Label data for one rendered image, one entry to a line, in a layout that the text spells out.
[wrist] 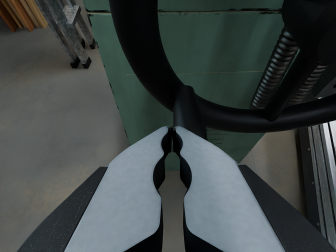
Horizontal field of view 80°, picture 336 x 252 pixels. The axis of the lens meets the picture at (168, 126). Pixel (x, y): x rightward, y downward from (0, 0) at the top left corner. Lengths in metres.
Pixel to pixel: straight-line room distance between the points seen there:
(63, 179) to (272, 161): 0.95
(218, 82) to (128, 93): 0.20
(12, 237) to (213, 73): 0.93
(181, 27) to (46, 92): 1.07
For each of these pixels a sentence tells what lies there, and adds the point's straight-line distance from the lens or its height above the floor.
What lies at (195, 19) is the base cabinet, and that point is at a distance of 0.35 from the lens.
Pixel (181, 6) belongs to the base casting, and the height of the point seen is 0.72.
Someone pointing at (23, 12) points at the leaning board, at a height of 0.12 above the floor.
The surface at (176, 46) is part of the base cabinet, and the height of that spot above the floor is 0.65.
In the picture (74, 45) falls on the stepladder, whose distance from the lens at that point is 1.29.
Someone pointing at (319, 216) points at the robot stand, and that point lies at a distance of 0.92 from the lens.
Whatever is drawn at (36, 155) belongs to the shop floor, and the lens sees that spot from 1.12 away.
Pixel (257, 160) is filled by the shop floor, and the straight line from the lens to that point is 1.04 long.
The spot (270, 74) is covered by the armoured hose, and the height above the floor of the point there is 0.70.
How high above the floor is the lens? 0.88
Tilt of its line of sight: 58 degrees down
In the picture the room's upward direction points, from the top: 2 degrees clockwise
